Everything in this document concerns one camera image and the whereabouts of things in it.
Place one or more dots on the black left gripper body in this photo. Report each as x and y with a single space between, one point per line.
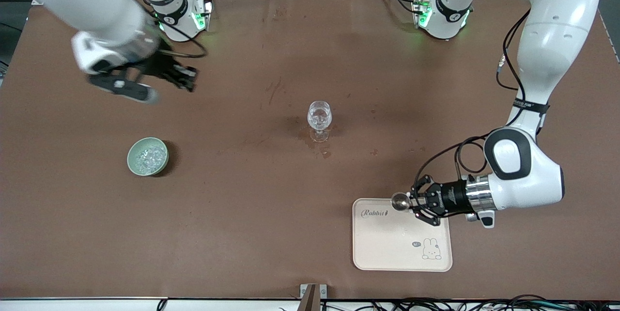
451 197

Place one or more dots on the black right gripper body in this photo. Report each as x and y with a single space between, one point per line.
159 65

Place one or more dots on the metal double jigger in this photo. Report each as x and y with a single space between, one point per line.
400 201

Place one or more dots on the clear ice cubes pile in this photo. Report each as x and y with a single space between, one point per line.
149 158

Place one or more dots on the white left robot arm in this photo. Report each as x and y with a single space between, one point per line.
528 180

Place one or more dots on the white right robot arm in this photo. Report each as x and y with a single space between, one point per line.
97 1

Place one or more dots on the clear stemmed wine glass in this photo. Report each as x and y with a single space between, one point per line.
319 117

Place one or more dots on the cream rabbit print tray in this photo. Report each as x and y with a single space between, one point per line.
387 248

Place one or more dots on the pale green ceramic bowl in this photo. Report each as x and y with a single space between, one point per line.
132 163

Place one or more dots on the brown table cover sheet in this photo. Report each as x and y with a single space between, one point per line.
242 228

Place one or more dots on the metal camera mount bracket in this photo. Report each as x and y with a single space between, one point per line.
305 291

